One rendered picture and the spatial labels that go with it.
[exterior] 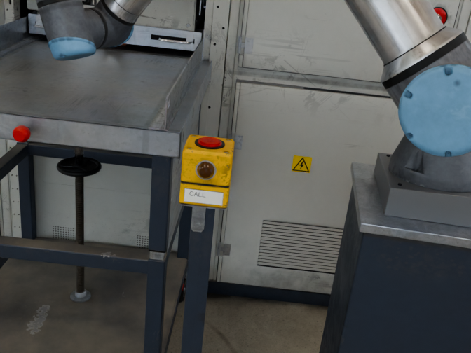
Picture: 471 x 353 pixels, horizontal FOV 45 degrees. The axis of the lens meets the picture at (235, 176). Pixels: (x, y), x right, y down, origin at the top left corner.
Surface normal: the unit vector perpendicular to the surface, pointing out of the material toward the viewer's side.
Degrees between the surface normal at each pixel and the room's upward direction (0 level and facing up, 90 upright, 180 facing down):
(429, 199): 90
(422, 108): 91
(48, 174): 90
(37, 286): 0
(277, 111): 90
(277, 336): 0
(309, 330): 0
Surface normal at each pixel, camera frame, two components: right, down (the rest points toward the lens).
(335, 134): -0.05, 0.39
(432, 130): -0.32, 0.36
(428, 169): -0.48, -0.08
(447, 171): -0.10, 0.00
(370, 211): 0.10, -0.91
